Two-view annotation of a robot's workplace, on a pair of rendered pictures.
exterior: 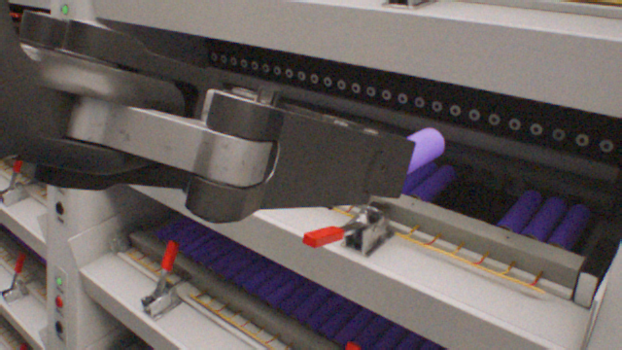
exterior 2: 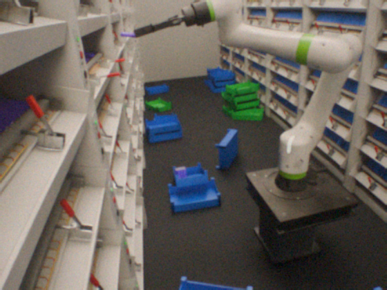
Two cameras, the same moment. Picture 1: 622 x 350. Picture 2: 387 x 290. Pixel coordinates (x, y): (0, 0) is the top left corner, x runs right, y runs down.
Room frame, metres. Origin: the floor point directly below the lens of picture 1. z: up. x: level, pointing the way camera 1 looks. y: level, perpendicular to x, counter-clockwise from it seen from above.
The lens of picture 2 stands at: (0.97, 0.97, 1.13)
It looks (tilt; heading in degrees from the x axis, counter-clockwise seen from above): 26 degrees down; 226
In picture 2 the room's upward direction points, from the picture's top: 5 degrees counter-clockwise
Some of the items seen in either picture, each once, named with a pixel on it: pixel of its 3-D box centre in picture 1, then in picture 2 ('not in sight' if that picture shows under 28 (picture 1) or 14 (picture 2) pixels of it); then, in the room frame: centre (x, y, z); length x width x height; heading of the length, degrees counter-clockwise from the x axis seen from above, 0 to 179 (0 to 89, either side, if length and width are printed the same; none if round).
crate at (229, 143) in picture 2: not in sight; (227, 148); (-0.60, -0.31, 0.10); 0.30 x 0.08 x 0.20; 20
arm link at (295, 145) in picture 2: not in sight; (295, 151); (-0.12, 0.46, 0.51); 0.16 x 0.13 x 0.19; 5
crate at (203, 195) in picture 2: not in sight; (193, 194); (-0.08, -0.16, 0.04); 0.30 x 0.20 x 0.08; 143
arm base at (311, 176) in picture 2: not in sight; (302, 175); (-0.15, 0.49, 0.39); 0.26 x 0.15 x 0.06; 145
